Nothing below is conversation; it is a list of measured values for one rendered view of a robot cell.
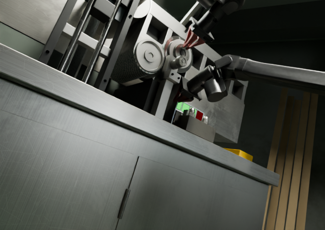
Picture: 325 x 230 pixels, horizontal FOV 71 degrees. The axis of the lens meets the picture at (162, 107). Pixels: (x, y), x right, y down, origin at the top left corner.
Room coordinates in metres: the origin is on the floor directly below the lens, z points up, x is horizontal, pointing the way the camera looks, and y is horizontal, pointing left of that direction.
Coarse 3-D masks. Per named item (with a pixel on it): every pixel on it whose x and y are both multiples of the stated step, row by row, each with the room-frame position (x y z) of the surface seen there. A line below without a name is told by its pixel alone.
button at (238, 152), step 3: (228, 150) 0.69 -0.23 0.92; (231, 150) 0.68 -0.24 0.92; (234, 150) 0.67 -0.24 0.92; (237, 150) 0.66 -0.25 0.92; (240, 150) 0.66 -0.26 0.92; (237, 153) 0.66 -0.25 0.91; (240, 153) 0.66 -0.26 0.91; (243, 153) 0.67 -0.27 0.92; (246, 153) 0.67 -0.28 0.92; (243, 156) 0.67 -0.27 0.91; (246, 156) 0.67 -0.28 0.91; (249, 156) 0.68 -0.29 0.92; (252, 156) 0.69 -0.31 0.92; (249, 159) 0.68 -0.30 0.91
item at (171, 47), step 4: (176, 40) 0.78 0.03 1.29; (180, 40) 0.79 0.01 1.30; (172, 44) 0.78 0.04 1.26; (176, 44) 0.79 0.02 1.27; (168, 48) 0.78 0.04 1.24; (172, 48) 0.78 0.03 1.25; (168, 52) 0.78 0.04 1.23; (172, 52) 0.78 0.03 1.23; (164, 60) 0.82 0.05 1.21; (188, 60) 0.83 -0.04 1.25; (188, 64) 0.83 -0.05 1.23; (180, 68) 0.82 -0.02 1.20; (160, 72) 0.91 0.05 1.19; (148, 76) 0.99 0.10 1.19; (152, 76) 0.98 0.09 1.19; (156, 76) 0.98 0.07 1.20
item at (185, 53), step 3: (177, 45) 0.78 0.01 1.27; (180, 45) 0.79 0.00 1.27; (174, 48) 0.79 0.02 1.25; (177, 48) 0.78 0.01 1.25; (180, 48) 0.79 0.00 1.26; (174, 51) 0.78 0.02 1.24; (177, 51) 0.78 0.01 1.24; (180, 51) 0.79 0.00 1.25; (183, 51) 0.80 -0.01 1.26; (186, 51) 0.80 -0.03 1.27; (174, 54) 0.79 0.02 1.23; (177, 54) 0.79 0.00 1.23; (180, 54) 0.80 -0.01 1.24; (183, 54) 0.80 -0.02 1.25; (186, 54) 0.81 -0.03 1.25; (189, 54) 0.81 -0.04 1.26; (186, 57) 0.81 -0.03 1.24
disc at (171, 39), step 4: (172, 36) 0.78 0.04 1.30; (176, 36) 0.79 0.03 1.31; (168, 40) 0.78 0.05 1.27; (172, 40) 0.79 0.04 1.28; (184, 40) 0.82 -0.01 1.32; (168, 44) 0.78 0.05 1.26; (164, 48) 0.78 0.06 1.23; (164, 52) 0.78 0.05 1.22; (164, 56) 0.78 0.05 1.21; (192, 56) 0.85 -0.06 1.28; (192, 60) 0.85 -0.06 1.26; (184, 68) 0.84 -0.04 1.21; (188, 68) 0.85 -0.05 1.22; (180, 72) 0.83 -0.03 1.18; (184, 72) 0.84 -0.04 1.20
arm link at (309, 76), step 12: (240, 60) 0.66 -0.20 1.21; (228, 72) 0.69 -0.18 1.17; (240, 72) 0.65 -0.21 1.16; (252, 72) 0.64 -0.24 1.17; (264, 72) 0.62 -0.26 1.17; (276, 72) 0.60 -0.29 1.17; (288, 72) 0.58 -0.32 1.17; (300, 72) 0.57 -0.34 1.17; (312, 72) 0.55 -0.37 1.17; (324, 72) 0.54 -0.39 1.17; (276, 84) 0.62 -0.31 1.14; (288, 84) 0.59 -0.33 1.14; (300, 84) 0.57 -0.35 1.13; (312, 84) 0.55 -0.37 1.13; (324, 84) 0.53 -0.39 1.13
